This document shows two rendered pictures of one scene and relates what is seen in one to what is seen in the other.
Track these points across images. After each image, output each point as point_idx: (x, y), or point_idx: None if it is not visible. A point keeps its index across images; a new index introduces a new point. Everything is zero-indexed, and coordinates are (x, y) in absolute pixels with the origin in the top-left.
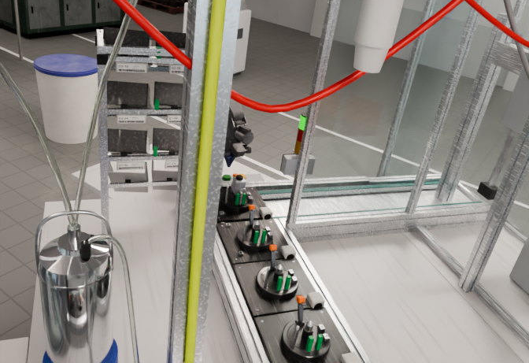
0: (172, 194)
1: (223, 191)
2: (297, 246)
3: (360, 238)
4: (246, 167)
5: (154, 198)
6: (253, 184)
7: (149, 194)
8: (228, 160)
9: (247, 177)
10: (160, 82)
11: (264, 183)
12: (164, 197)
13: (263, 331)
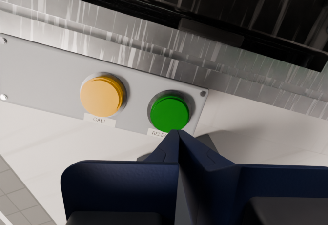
0: (277, 147)
1: None
2: None
3: None
4: (40, 195)
5: (325, 146)
6: (74, 19)
7: (323, 164)
8: (214, 158)
9: (74, 89)
10: None
11: (5, 11)
12: (303, 141)
13: None
